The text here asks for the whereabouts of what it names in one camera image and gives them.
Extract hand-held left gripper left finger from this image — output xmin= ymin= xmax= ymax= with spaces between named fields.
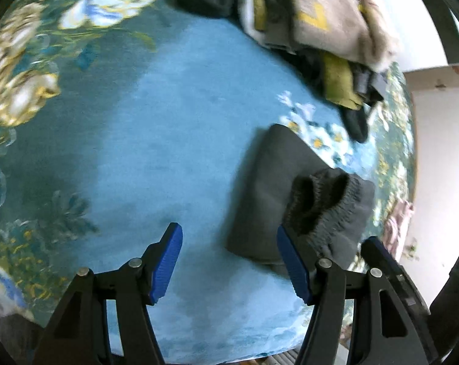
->
xmin=33 ymin=222 xmax=184 ymax=365

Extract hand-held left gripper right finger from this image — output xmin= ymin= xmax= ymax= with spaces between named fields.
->
xmin=276 ymin=225 xmax=424 ymax=365

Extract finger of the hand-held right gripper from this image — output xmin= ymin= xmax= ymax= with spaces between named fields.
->
xmin=429 ymin=241 xmax=459 ymax=365
xmin=362 ymin=236 xmax=440 ymax=365

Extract dark grey pants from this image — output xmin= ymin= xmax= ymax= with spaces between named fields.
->
xmin=225 ymin=123 xmax=376 ymax=274

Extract pink and navy garment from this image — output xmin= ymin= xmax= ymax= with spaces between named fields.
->
xmin=383 ymin=201 xmax=414 ymax=261

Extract teal floral bedspread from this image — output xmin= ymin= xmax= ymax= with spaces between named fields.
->
xmin=0 ymin=0 xmax=418 ymax=363

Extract mustard yellow garment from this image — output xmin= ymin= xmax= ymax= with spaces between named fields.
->
xmin=229 ymin=0 xmax=365 ymax=110

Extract grey garment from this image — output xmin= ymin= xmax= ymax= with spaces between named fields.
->
xmin=351 ymin=63 xmax=386 ymax=103

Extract cream fluffy garment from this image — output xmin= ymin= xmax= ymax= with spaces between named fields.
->
xmin=356 ymin=0 xmax=403 ymax=73

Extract white garment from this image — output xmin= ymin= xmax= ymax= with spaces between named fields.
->
xmin=239 ymin=0 xmax=268 ymax=42

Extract beige sweater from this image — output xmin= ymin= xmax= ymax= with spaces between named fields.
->
xmin=286 ymin=0 xmax=370 ymax=65

